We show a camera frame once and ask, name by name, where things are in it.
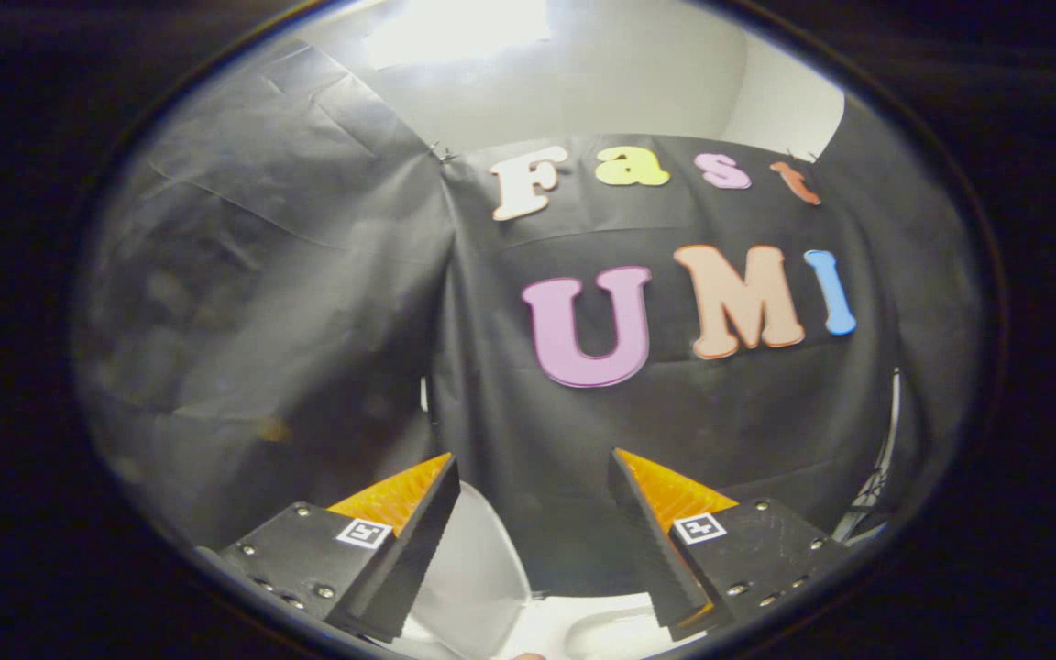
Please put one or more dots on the black backdrop cloth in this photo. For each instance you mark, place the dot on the black backdrop cloth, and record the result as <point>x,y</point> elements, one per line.
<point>326,321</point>

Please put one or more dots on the black tripod stand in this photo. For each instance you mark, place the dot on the black tripod stand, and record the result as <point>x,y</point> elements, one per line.
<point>869,500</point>

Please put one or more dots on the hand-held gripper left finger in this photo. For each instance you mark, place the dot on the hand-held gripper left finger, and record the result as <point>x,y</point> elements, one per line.
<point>400,568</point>

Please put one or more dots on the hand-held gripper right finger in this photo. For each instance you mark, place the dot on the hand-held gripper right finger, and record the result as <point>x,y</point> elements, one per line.
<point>661,559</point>

